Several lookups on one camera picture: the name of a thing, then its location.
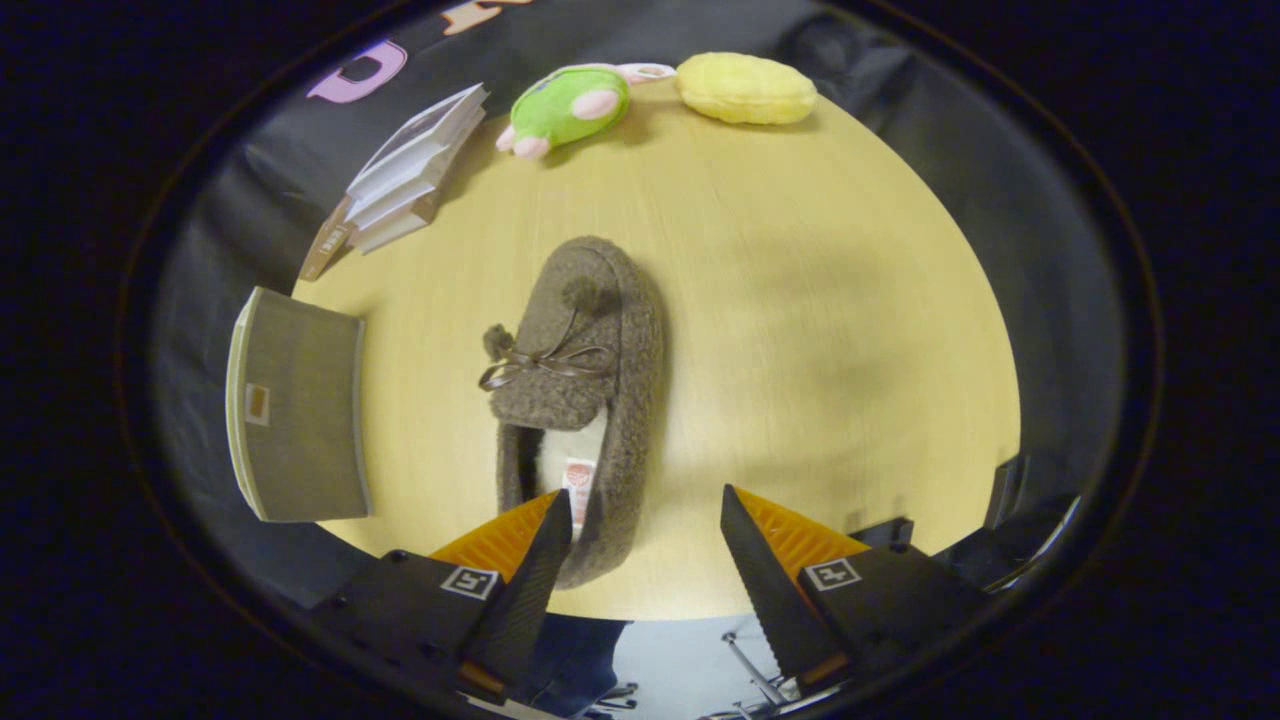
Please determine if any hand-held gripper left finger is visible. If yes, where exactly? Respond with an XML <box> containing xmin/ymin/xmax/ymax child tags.
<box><xmin>308</xmin><ymin>488</ymin><xmax>574</xmax><ymax>706</ymax></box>

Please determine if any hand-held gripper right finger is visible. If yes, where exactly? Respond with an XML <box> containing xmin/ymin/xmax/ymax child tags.
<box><xmin>720</xmin><ymin>484</ymin><xmax>993</xmax><ymax>693</ymax></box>

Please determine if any grey fabric storage box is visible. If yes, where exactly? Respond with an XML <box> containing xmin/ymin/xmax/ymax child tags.
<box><xmin>225</xmin><ymin>287</ymin><xmax>373</xmax><ymax>524</ymax></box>

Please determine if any brown fuzzy slipper shoe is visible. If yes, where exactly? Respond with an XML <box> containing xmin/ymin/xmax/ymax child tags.
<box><xmin>478</xmin><ymin>235</ymin><xmax>666</xmax><ymax>591</ymax></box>

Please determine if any chrome chair base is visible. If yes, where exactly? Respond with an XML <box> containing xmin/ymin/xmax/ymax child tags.
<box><xmin>700</xmin><ymin>630</ymin><xmax>801</xmax><ymax>719</ymax></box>

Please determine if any person's blue jeans leg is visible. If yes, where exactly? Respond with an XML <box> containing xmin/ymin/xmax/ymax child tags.
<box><xmin>528</xmin><ymin>612</ymin><xmax>633</xmax><ymax>719</ymax></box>

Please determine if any brown hardcover book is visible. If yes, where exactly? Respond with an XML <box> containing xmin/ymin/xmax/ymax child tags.
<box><xmin>298</xmin><ymin>195</ymin><xmax>361</xmax><ymax>283</ymax></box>

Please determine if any plain white book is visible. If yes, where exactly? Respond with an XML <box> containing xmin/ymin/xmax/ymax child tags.
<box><xmin>345</xmin><ymin>150</ymin><xmax>471</xmax><ymax>229</ymax></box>

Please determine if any green and pink plush toy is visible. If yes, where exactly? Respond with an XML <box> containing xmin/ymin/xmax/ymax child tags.
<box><xmin>495</xmin><ymin>62</ymin><xmax>678</xmax><ymax>161</ymax></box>

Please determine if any yellow plush cushion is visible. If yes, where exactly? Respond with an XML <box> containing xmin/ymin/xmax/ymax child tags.
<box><xmin>675</xmin><ymin>52</ymin><xmax>819</xmax><ymax>126</ymax></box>

